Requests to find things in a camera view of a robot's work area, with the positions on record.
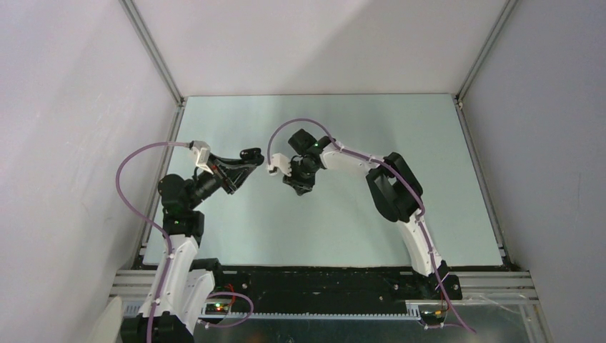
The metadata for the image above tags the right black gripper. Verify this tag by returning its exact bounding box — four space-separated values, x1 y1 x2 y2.
284 159 320 194

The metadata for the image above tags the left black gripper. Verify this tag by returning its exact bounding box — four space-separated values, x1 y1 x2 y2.
187 153 255 209

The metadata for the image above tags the black earbud charging case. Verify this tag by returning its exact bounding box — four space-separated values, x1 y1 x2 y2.
239 147 264 165

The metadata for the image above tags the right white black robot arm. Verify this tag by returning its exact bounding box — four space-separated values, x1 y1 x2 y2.
267 129 449 299

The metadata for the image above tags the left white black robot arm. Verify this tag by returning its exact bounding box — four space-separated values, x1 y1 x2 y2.
119 148 264 342

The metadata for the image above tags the left controller board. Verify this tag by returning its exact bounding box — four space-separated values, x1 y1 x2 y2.
204 303 230 316

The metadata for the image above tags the controller board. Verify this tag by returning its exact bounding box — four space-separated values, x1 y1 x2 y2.
420 310 448 327
204 303 230 316

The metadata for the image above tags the right controller board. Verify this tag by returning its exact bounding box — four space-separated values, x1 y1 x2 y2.
420 310 448 327

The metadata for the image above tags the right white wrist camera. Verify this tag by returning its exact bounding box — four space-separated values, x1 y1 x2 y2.
266 153 292 177

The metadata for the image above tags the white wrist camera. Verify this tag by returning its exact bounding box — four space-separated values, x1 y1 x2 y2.
266 153 292 177
189 140 212 174

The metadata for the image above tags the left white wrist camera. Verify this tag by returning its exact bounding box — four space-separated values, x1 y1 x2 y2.
189 140 212 174

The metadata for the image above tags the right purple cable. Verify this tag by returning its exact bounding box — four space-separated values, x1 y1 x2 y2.
266 118 477 334

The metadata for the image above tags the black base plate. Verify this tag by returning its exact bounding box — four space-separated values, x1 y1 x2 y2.
211 265 462 316

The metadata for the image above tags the grey slotted cable duct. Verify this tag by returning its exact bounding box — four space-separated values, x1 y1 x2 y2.
124 302 422 322

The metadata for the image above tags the left aluminium corner post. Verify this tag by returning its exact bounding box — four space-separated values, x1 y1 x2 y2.
119 0 184 106

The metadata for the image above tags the aluminium corner post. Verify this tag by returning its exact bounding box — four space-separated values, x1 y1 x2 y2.
119 0 184 106
455 0 519 103

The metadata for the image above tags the right aluminium corner post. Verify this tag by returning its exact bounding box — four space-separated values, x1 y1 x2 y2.
455 0 519 103

